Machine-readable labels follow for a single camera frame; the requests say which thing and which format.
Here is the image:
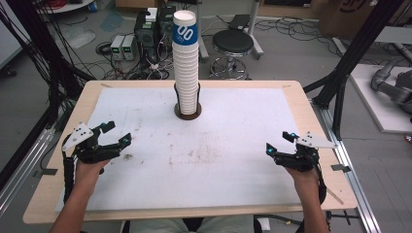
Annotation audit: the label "black frame with cables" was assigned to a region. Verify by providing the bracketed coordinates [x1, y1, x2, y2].
[0, 0, 95, 192]

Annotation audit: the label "black round stool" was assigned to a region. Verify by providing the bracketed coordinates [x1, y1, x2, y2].
[209, 29, 256, 81]

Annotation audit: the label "stack of white paper cups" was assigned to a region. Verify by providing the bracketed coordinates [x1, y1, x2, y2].
[172, 10, 199, 116]

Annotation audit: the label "dark tape strip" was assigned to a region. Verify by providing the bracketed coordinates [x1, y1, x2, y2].
[31, 167, 59, 179]
[330, 163, 352, 174]

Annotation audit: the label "cardboard box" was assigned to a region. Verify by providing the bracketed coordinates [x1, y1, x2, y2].
[318, 0, 412, 41]

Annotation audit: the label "black cup holder stand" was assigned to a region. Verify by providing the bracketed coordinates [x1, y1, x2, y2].
[173, 82, 203, 121]

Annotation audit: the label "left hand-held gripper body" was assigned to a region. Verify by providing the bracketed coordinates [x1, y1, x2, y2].
[61, 121, 124, 164]

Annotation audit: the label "white table mat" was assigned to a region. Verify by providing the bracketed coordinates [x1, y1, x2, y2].
[54, 86, 304, 214]

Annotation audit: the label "person's left hand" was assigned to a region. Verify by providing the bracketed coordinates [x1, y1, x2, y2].
[75, 157, 112, 189]

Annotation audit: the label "black computer tower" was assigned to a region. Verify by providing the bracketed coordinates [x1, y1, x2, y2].
[133, 10, 160, 63]

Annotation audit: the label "wooden table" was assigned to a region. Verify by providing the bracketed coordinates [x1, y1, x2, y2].
[22, 80, 360, 225]

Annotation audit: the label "aluminium rail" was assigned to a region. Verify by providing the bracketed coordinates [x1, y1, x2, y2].
[311, 99, 383, 233]
[0, 126, 56, 217]

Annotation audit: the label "person's light shorts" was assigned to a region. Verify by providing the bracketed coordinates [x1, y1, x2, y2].
[128, 215, 256, 233]

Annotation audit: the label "tangle of black floor cables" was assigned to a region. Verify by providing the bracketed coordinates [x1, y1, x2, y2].
[255, 15, 336, 44]

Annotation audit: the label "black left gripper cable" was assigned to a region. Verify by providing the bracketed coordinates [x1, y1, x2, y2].
[62, 134, 78, 204]

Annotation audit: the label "grey power supply unit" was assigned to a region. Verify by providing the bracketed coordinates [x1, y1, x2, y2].
[109, 34, 126, 62]
[121, 34, 138, 62]

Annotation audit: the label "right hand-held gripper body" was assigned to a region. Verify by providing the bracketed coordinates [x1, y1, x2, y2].
[274, 130, 338, 173]

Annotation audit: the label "white platform board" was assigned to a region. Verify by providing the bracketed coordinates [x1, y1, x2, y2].
[349, 63, 412, 135]

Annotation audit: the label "person's right hand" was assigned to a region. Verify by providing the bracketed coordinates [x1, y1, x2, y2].
[284, 166, 321, 192]

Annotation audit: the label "black metal frame post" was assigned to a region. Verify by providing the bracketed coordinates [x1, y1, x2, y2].
[302, 0, 405, 141]

